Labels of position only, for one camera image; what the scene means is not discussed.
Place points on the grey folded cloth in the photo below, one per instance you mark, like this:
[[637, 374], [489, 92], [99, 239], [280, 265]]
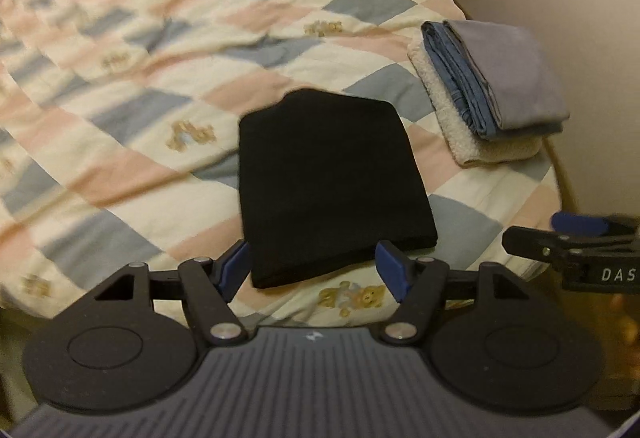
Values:
[[522, 89]]

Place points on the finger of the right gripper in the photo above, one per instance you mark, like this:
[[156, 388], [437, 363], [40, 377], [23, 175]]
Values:
[[548, 245], [594, 226]]

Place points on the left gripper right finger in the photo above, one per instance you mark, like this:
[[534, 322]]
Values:
[[417, 286]]

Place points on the black garment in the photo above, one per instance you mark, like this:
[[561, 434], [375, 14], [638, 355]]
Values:
[[322, 179]]

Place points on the blue folded cloth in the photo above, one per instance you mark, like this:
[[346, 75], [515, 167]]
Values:
[[466, 88]]

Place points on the checkered patchwork quilt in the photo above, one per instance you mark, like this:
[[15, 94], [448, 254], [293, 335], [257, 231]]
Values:
[[120, 130]]

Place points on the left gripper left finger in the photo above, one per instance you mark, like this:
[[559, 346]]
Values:
[[208, 286]]

